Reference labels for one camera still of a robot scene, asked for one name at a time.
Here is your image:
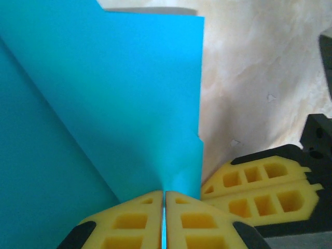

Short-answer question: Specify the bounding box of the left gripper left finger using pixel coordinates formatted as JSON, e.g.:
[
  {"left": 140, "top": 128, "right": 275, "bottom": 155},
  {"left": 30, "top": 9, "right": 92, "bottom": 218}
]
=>
[{"left": 55, "top": 190, "right": 163, "bottom": 249}]

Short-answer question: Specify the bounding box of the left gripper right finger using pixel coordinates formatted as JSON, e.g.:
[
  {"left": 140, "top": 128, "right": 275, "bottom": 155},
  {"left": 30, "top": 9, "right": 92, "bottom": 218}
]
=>
[{"left": 165, "top": 190, "right": 271, "bottom": 249}]

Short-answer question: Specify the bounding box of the blue paper sheet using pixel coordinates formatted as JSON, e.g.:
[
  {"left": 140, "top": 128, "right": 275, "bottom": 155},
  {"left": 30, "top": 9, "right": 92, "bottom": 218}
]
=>
[{"left": 0, "top": 0, "right": 206, "bottom": 249}]

